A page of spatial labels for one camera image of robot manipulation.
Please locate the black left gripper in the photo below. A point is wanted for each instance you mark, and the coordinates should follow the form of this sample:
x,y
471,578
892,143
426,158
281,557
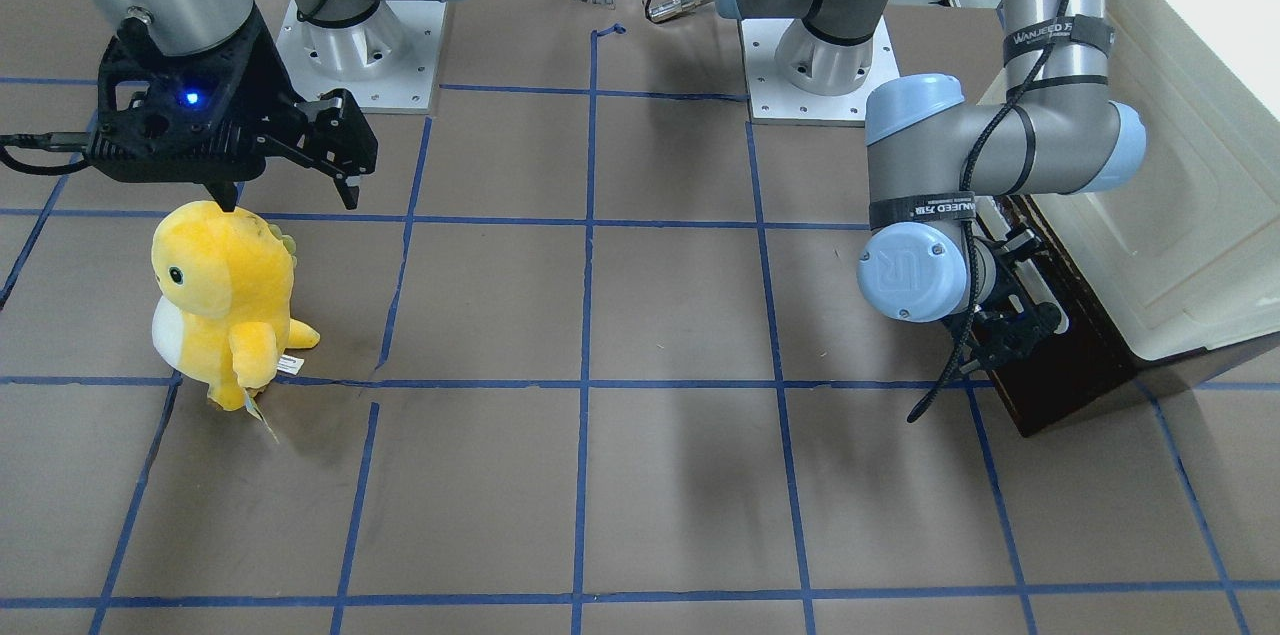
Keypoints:
x,y
1012,333

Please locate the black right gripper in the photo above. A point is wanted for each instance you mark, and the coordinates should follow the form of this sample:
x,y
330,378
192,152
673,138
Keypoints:
x,y
268,87

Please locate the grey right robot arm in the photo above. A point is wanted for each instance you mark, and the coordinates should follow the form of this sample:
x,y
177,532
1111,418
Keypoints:
x,y
179,28

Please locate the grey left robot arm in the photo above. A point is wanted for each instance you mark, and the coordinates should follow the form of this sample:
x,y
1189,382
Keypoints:
x,y
932,154

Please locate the yellow plush toy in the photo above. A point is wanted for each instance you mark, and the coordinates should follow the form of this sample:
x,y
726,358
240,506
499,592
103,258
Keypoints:
x,y
225,315

